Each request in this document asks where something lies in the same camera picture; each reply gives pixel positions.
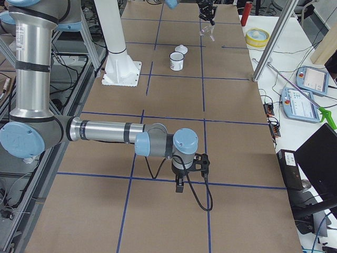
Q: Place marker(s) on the aluminium frame post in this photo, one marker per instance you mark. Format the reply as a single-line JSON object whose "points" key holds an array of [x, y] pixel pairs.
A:
{"points": [[279, 27]]}

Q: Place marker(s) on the near teach pendant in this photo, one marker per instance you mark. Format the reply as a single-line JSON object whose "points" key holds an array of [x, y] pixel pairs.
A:
{"points": [[297, 107]]}

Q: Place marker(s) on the white enamel mug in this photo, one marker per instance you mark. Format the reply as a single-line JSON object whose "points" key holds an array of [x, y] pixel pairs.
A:
{"points": [[176, 61]]}

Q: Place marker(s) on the yellow tape roll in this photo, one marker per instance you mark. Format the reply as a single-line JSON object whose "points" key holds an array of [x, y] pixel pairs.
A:
{"points": [[256, 37]]}

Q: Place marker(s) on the orange connector block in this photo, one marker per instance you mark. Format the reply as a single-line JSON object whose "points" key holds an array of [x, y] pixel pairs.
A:
{"points": [[269, 109], [275, 130]]}

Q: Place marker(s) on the white mug lid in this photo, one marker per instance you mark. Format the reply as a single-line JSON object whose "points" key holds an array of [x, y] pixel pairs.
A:
{"points": [[181, 49]]}

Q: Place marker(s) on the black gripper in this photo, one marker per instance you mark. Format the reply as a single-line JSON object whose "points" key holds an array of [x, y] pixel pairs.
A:
{"points": [[206, 10], [179, 174]]}

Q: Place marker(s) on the red cardboard tube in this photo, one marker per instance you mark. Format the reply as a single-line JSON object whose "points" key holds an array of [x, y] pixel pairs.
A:
{"points": [[246, 12]]}

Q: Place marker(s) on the teach pendant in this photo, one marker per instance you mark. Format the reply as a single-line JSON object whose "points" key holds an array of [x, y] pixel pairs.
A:
{"points": [[297, 107], [312, 79]]}

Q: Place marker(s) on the green handled reacher stick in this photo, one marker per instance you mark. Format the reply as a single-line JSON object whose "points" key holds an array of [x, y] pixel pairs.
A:
{"points": [[326, 114]]}

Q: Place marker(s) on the brown paper table cover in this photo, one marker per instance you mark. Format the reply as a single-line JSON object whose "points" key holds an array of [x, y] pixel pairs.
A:
{"points": [[106, 199]]}

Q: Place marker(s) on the black monitor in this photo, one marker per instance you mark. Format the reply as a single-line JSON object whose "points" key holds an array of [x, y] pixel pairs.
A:
{"points": [[317, 159]]}

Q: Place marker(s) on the black computer box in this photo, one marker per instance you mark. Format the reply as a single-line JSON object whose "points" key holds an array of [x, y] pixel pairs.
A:
{"points": [[290, 170]]}

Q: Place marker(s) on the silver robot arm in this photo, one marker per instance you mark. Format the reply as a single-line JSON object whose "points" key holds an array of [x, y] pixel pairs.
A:
{"points": [[33, 128], [171, 3]]}

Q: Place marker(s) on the clear glass funnel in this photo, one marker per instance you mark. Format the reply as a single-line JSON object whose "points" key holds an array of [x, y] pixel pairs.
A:
{"points": [[207, 31]]}

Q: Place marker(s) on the far teach pendant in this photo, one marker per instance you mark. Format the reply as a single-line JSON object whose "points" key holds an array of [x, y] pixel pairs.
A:
{"points": [[312, 79]]}

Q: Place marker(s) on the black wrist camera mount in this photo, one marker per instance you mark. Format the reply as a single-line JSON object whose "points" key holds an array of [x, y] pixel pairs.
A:
{"points": [[201, 163]]}

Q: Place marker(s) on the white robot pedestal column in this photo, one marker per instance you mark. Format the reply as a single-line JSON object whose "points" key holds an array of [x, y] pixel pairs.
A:
{"points": [[120, 69]]}

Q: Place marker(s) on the aluminium frame rail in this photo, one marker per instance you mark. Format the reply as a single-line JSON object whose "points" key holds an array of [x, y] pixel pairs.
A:
{"points": [[26, 186]]}

